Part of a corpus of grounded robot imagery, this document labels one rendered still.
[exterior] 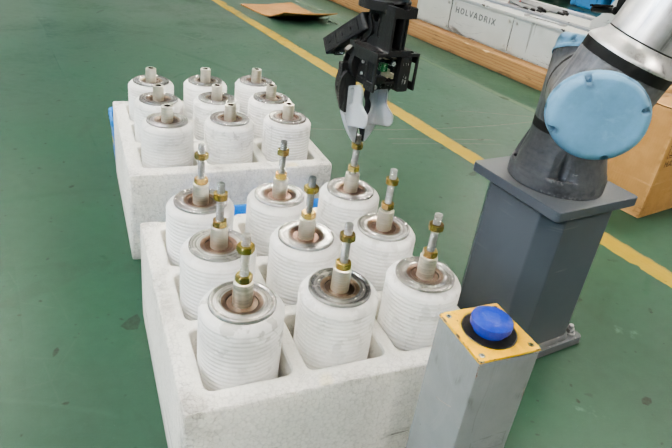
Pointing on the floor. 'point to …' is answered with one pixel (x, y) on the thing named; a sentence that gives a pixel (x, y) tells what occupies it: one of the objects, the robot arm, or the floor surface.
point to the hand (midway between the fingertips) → (356, 131)
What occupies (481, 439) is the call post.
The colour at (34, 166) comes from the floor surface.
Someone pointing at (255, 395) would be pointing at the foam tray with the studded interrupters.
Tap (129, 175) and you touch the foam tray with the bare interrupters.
